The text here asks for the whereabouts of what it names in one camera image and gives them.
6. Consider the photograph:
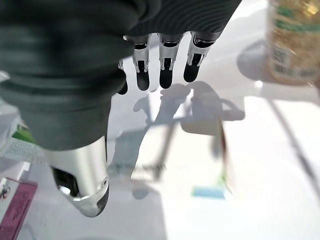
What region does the white teal tablet box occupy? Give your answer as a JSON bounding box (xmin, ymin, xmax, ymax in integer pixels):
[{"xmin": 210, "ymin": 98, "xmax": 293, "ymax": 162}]
[{"xmin": 129, "ymin": 117, "xmax": 235, "ymax": 201}]

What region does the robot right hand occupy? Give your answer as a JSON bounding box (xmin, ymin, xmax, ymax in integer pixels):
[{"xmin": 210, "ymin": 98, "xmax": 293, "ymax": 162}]
[{"xmin": 0, "ymin": 0, "xmax": 243, "ymax": 218}]

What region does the yellow medicine bottle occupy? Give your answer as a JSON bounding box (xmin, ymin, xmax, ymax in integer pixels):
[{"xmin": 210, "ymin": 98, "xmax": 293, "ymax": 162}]
[{"xmin": 266, "ymin": 0, "xmax": 320, "ymax": 86}]

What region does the pink white medicine box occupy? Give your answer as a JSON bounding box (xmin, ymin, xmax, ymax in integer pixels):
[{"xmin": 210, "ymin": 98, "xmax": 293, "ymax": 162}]
[{"xmin": 0, "ymin": 176, "xmax": 39, "ymax": 240}]

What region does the large white green box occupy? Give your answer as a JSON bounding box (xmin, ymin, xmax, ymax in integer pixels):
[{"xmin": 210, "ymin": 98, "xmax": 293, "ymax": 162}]
[{"xmin": 0, "ymin": 117, "xmax": 50, "ymax": 173}]

